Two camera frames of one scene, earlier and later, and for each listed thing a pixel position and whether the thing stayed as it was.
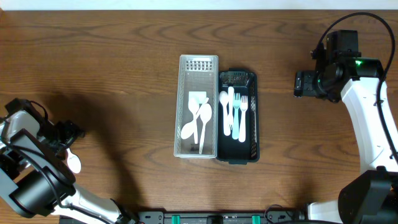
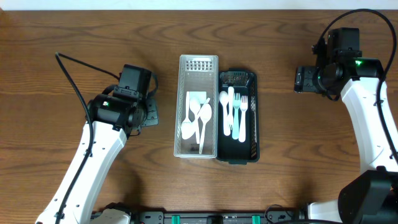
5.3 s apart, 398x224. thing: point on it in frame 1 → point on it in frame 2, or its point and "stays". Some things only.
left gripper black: [68, 132] → [152, 112]
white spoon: [224, 98] stays
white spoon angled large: [193, 104] stays
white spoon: [205, 115] stays
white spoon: [188, 130] stays
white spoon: [73, 162] → [188, 129]
